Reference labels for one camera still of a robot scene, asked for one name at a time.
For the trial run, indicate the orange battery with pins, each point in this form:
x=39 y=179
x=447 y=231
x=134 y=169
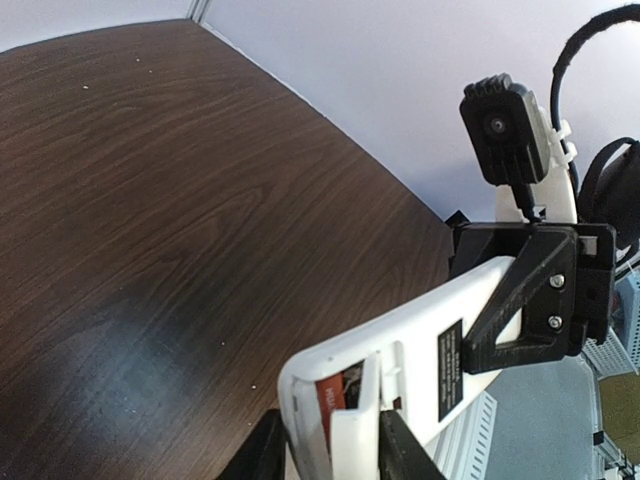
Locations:
x=330 y=395

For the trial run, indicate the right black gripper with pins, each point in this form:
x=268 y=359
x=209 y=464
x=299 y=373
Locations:
x=556 y=294

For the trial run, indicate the white remote control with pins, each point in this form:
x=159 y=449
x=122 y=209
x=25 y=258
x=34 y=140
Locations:
x=409 y=341

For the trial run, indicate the white battery cover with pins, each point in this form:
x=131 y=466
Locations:
x=354 y=435

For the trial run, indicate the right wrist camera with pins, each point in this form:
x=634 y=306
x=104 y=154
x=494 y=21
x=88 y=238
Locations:
x=520 y=152

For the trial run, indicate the right aluminium frame post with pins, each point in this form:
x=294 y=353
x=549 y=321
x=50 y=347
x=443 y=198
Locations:
x=197 y=10

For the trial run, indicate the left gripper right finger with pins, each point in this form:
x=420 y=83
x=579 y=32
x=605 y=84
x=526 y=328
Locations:
x=401 y=456

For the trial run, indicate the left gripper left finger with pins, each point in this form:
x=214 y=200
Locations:
x=262 y=456

